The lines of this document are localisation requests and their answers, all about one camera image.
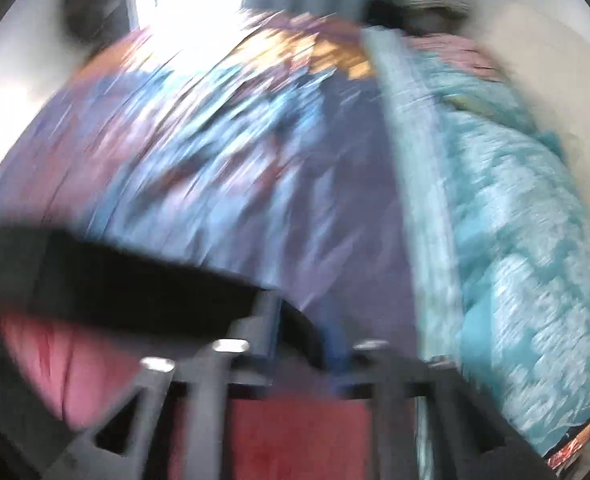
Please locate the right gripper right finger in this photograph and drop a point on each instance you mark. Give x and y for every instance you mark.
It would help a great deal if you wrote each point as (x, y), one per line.
(426, 418)

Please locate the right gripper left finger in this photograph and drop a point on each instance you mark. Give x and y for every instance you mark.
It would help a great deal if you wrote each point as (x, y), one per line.
(129, 441)

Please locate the black pants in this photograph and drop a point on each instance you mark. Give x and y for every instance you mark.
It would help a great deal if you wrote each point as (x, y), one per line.
(51, 273)

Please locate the teal floral pillow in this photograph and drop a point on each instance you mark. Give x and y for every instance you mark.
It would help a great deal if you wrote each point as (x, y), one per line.
(498, 237)

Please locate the colourful satin bedspread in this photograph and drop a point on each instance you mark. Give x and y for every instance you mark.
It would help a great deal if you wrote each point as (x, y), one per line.
(260, 151)

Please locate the pink pillow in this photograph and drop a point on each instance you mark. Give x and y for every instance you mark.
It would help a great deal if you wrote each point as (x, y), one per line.
(460, 52)

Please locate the cream padded headboard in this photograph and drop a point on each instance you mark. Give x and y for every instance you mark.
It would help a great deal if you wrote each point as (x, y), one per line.
(546, 46)

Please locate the dark clothes hanging on wall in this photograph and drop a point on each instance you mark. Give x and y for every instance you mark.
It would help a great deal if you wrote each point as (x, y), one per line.
(96, 22)

